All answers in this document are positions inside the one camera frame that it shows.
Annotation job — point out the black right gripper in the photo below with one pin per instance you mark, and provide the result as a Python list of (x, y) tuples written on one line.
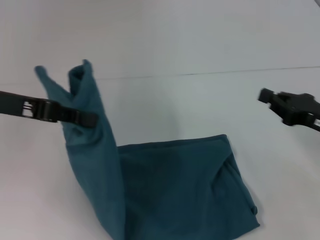
[(297, 108)]

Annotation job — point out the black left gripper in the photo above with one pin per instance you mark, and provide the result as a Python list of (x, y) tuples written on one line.
[(22, 106)]

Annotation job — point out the blue shirt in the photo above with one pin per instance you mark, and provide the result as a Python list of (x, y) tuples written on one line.
[(150, 175)]

